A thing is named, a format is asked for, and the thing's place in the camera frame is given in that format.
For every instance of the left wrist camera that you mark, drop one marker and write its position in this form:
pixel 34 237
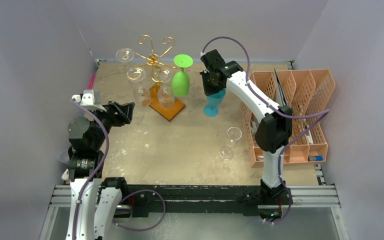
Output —
pixel 89 99

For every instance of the pink white small device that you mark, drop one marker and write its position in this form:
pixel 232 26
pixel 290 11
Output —
pixel 65 175

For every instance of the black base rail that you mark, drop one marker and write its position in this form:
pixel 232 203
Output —
pixel 247 200

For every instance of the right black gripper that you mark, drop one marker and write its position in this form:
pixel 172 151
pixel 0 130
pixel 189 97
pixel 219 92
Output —
pixel 210 84

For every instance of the orange plastic file organizer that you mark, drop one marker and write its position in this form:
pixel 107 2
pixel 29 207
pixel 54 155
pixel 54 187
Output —
pixel 307 92

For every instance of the small clear jar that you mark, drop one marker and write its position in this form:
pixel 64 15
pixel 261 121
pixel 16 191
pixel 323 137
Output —
pixel 64 157

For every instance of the clear wine glass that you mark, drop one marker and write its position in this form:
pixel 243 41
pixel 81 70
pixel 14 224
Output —
pixel 125 55
pixel 162 77
pixel 141 94
pixel 233 136

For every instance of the blue plastic goblet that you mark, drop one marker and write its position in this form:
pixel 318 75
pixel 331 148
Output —
pixel 211 109

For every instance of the gold wire wine glass rack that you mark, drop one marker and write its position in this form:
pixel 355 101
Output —
pixel 154 61

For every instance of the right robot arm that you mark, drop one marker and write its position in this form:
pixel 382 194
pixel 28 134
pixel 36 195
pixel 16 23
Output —
pixel 274 129

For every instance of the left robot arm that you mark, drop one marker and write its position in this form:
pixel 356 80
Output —
pixel 93 200

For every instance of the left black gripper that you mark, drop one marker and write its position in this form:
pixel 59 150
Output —
pixel 120 114

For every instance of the green plastic goblet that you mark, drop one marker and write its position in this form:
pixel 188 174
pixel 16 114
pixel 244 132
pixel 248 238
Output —
pixel 180 83

